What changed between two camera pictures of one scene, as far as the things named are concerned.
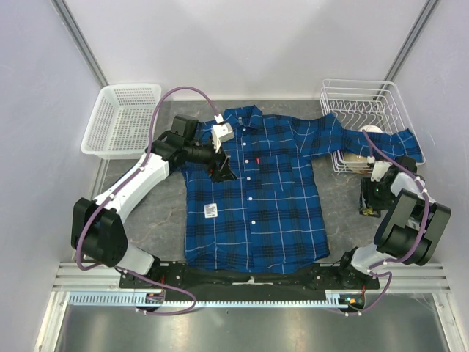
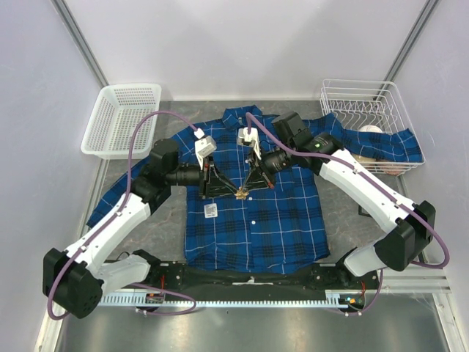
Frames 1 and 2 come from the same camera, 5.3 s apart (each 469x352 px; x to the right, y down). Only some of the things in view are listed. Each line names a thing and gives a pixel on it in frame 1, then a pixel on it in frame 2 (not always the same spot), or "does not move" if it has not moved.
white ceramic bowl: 370,128 does not move
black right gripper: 383,204 to 266,179
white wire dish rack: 377,105 does not move
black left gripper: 218,174 to 216,187
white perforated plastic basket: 121,124 does not move
